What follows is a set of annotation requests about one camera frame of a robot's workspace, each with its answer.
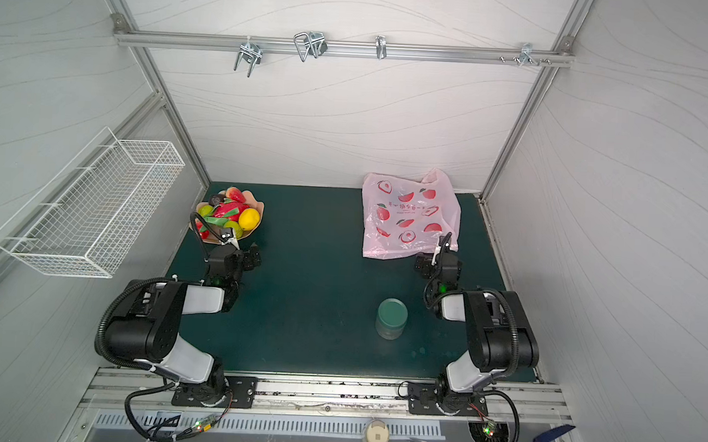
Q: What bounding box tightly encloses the yellow-green pear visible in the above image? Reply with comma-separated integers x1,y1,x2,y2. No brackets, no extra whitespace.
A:
223,220,243,239

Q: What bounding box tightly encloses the pink plastic bag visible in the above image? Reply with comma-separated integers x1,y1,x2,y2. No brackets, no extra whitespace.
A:
361,169,462,260

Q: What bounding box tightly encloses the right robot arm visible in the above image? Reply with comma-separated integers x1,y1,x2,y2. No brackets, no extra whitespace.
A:
409,251,540,416

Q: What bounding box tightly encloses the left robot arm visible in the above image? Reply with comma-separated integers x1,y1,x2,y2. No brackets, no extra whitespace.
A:
94,244,262,407

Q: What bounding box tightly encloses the red dragon fruit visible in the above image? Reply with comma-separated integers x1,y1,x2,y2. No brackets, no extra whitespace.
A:
203,202,249,226

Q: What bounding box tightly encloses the pink fruit bowl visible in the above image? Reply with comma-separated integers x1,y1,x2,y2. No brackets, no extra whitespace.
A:
189,187,265,245

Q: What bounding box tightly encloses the green round fruit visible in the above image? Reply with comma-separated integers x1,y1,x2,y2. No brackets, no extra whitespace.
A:
197,204,215,217

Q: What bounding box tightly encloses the dark passion fruit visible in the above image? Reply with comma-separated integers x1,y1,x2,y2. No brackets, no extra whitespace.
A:
209,194,225,207

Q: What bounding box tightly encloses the clear jar green lid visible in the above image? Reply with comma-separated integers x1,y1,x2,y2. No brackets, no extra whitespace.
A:
376,298,409,341

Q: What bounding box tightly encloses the white vent strip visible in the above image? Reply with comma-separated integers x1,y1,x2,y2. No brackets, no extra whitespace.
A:
93,402,448,442

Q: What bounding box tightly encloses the metal hook clamp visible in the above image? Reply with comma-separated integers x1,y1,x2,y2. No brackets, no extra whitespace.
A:
293,31,328,62
499,43,552,67
234,37,263,78
375,35,387,60

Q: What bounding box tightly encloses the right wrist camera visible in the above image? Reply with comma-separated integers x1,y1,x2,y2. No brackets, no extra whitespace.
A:
432,232,453,265

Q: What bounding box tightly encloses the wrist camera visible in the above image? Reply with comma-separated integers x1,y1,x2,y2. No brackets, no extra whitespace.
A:
432,232,453,265
212,226,239,247

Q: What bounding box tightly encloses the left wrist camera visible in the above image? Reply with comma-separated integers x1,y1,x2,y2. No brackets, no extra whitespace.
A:
212,226,239,247

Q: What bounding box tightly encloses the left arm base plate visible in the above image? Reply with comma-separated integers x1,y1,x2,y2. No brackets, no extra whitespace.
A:
172,376,259,409

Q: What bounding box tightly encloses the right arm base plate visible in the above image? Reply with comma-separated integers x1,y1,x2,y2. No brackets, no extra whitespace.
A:
398,381,488,419

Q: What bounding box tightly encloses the white wire basket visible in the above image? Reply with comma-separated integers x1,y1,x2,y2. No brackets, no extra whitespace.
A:
0,127,185,279

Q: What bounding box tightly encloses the metal crossbar rail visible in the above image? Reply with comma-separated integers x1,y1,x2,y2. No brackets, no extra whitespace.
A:
114,31,576,68

